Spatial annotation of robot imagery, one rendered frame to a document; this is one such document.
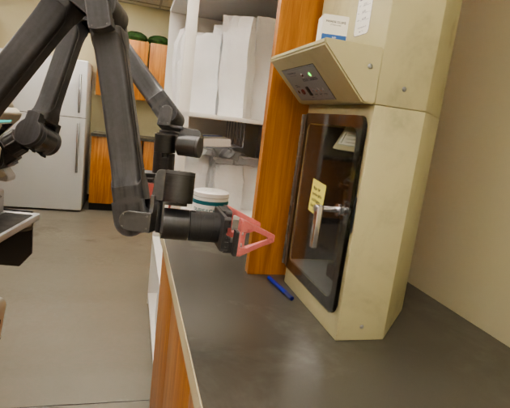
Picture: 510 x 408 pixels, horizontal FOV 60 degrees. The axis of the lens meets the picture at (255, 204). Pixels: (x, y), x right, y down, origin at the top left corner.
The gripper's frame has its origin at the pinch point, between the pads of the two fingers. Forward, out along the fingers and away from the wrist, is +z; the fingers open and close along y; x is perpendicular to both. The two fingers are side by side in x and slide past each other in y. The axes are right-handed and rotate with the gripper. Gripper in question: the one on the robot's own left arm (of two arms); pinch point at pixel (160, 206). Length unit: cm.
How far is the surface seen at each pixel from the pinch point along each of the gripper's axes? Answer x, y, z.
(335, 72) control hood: -44, 26, -36
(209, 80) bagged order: 92, 26, -42
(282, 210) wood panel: -9.6, 31.8, -2.3
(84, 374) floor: 94, -24, 109
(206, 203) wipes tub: 28.6, 18.1, 4.4
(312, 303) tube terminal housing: -33.6, 32.8, 14.1
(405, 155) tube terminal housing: -47, 41, -22
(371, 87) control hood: -47, 32, -34
